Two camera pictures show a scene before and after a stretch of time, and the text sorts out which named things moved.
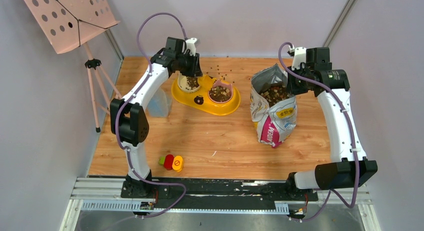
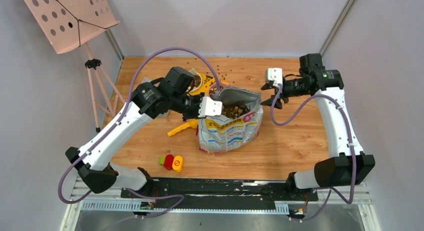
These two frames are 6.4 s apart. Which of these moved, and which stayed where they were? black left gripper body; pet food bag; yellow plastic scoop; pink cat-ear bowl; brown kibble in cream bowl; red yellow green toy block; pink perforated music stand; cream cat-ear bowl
Moved: black left gripper body; pet food bag; yellow plastic scoop
Stayed: cream cat-ear bowl; brown kibble in cream bowl; red yellow green toy block; pink cat-ear bowl; pink perforated music stand
